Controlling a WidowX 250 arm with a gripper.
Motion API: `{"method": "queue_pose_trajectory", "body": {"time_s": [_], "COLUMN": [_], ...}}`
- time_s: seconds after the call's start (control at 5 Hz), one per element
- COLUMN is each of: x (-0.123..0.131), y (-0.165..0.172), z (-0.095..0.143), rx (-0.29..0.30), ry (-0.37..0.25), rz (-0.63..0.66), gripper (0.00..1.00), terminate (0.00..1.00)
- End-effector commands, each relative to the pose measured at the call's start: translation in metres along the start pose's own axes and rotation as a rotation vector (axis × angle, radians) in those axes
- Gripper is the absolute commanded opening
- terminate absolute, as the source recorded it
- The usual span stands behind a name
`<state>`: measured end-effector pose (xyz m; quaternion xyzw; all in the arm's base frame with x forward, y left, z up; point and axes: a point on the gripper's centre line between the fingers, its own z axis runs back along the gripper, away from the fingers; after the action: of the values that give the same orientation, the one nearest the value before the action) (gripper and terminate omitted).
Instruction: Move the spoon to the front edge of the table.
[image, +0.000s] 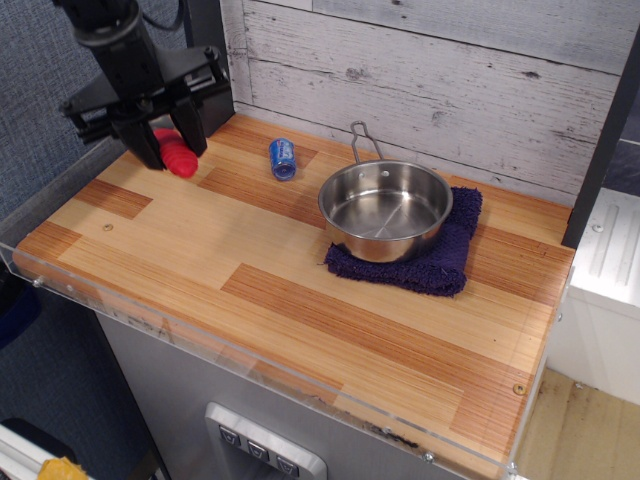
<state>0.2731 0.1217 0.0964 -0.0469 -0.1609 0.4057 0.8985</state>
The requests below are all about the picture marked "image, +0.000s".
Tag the silver dispenser button panel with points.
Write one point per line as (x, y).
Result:
(247, 450)

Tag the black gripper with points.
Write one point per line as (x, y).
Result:
(140, 82)

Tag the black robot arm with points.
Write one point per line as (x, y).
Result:
(111, 12)

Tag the small blue can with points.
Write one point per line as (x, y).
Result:
(282, 159)

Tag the white metal side unit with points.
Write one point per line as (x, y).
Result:
(595, 340)

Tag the clear acrylic guard rail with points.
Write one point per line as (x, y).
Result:
(229, 266)

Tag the silver toy fridge cabinet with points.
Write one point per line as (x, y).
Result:
(172, 388)

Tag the black vertical post right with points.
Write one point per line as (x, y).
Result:
(613, 127)

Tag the purple folded cloth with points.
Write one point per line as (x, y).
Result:
(439, 272)

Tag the stainless steel pot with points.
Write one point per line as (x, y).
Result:
(383, 210)

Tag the red-handled metal spoon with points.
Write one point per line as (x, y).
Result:
(177, 157)

